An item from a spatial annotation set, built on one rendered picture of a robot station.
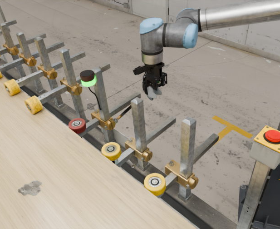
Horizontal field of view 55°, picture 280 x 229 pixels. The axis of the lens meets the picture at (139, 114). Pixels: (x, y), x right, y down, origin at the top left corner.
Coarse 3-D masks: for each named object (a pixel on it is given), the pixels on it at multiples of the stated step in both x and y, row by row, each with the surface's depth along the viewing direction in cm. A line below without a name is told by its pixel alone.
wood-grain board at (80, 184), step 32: (0, 96) 152; (0, 128) 130; (32, 128) 129; (64, 128) 127; (0, 160) 114; (32, 160) 113; (64, 160) 111; (96, 160) 110; (0, 192) 101; (64, 192) 99; (96, 192) 98; (128, 192) 97; (0, 224) 91; (32, 224) 90; (64, 224) 89; (96, 224) 89; (128, 224) 88; (160, 224) 87
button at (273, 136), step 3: (267, 132) 69; (270, 132) 69; (273, 132) 69; (276, 132) 69; (279, 132) 69; (267, 135) 68; (270, 135) 68; (273, 135) 68; (276, 135) 68; (279, 135) 68; (267, 138) 68; (270, 138) 68; (273, 138) 67; (276, 138) 67; (279, 138) 67; (273, 141) 67; (276, 141) 67; (279, 141) 67
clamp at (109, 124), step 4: (92, 116) 140; (96, 116) 137; (100, 120) 135; (108, 120) 134; (112, 120) 134; (100, 124) 137; (104, 124) 134; (108, 124) 132; (112, 124) 134; (104, 128) 136; (108, 128) 133; (112, 128) 136
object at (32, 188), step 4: (36, 180) 103; (24, 184) 102; (28, 184) 100; (32, 184) 102; (36, 184) 102; (40, 184) 102; (20, 188) 101; (24, 188) 101; (28, 188) 101; (32, 188) 99; (36, 188) 100; (20, 192) 100; (24, 192) 99; (28, 192) 100; (32, 192) 100; (36, 192) 100
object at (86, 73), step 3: (81, 72) 116; (84, 72) 116; (87, 72) 115; (90, 72) 115; (81, 75) 114; (84, 75) 114; (87, 75) 113; (96, 81) 119; (96, 84) 120; (90, 90) 120; (93, 93) 122; (96, 96) 124; (99, 105) 128; (99, 108) 129
